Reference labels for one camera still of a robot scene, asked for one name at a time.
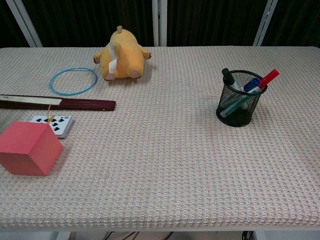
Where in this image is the dark red folded fan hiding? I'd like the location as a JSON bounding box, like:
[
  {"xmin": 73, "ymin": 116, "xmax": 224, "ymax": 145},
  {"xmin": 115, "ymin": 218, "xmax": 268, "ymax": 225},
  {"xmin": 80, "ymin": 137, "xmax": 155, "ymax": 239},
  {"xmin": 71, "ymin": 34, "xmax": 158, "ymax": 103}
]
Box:
[{"xmin": 0, "ymin": 94, "xmax": 117, "ymax": 126}]

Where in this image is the red marker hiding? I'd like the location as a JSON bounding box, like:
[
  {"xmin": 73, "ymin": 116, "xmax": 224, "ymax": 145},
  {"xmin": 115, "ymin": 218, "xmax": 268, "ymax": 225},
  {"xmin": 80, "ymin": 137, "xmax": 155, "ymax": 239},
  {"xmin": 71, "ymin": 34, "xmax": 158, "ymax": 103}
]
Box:
[{"xmin": 258, "ymin": 68, "xmax": 281, "ymax": 90}]

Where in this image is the deck of playing cards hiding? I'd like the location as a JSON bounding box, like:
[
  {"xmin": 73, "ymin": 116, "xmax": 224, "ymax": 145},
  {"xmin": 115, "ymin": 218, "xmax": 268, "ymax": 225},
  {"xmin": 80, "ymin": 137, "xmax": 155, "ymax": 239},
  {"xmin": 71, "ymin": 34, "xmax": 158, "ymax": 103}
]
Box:
[{"xmin": 30, "ymin": 115, "xmax": 75, "ymax": 140}]

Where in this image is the black marker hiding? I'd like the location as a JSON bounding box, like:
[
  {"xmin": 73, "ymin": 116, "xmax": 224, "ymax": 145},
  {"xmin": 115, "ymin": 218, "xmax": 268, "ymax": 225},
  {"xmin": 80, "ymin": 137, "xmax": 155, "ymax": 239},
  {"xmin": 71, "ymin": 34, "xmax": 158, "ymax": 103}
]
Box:
[{"xmin": 221, "ymin": 67, "xmax": 241, "ymax": 92}]

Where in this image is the blue marker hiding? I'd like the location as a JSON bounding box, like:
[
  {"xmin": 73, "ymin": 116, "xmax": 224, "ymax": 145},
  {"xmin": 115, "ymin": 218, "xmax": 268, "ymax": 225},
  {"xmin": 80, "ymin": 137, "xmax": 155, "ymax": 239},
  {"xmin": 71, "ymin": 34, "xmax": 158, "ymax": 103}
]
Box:
[{"xmin": 240, "ymin": 77, "xmax": 261, "ymax": 94}]

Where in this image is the yellow plush duck toy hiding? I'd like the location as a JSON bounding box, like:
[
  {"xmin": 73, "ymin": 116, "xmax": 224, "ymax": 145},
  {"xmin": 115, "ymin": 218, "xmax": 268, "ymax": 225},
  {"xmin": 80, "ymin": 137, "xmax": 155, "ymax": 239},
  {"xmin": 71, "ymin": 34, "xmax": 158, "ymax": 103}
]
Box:
[{"xmin": 93, "ymin": 25, "xmax": 152, "ymax": 81}]

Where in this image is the black curtain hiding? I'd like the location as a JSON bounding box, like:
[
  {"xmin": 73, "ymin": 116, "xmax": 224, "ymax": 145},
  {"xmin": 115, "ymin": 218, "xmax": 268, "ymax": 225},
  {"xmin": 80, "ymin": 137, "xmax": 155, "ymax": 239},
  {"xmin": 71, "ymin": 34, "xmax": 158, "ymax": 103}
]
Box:
[{"xmin": 0, "ymin": 0, "xmax": 320, "ymax": 49}]

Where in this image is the green marker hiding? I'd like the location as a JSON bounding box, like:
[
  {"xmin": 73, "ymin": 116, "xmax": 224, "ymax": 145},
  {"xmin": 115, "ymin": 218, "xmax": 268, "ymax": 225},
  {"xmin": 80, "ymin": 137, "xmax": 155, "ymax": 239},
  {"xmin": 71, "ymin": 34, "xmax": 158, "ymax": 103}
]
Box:
[{"xmin": 219, "ymin": 87, "xmax": 260, "ymax": 118}]

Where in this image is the white slanted frame post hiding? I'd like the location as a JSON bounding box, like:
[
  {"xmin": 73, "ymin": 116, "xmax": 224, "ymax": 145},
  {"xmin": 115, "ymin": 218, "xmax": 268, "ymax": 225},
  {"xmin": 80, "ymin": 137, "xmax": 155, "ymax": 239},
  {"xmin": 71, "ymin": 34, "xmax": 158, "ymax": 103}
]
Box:
[
  {"xmin": 4, "ymin": 0, "xmax": 43, "ymax": 48},
  {"xmin": 252, "ymin": 0, "xmax": 279, "ymax": 47}
]

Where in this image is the beige woven table mat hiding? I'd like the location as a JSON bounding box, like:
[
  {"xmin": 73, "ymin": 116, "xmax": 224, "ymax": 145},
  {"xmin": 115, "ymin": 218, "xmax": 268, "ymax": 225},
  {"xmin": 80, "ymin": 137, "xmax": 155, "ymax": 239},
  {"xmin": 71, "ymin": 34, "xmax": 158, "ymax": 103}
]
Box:
[{"xmin": 0, "ymin": 46, "xmax": 320, "ymax": 230}]

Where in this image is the light blue plastic ring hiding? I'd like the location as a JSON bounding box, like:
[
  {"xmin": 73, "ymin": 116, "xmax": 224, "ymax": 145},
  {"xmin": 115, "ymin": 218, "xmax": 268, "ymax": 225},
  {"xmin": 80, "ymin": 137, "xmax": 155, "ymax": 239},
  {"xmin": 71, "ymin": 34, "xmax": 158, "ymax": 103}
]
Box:
[{"xmin": 49, "ymin": 66, "xmax": 98, "ymax": 96}]

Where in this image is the white upright frame post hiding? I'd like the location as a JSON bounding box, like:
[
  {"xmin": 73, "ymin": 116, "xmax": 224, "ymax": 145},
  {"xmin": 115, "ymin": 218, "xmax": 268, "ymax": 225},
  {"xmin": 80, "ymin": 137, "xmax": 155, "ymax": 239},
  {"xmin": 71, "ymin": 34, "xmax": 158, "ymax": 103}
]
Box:
[{"xmin": 151, "ymin": 0, "xmax": 168, "ymax": 47}]

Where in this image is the red cube box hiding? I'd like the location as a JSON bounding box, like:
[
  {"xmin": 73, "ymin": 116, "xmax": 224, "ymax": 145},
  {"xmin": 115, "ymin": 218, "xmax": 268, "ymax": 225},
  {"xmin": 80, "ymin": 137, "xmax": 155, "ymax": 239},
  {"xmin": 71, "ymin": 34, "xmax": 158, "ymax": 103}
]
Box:
[{"xmin": 0, "ymin": 121, "xmax": 63, "ymax": 177}]

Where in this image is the black mesh pen holder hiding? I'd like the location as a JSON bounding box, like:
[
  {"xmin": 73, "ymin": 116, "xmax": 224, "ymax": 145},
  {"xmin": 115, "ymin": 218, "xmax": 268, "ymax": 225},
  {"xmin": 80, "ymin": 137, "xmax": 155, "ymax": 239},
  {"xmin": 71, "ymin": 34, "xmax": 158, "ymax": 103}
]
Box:
[{"xmin": 215, "ymin": 69, "xmax": 268, "ymax": 127}]

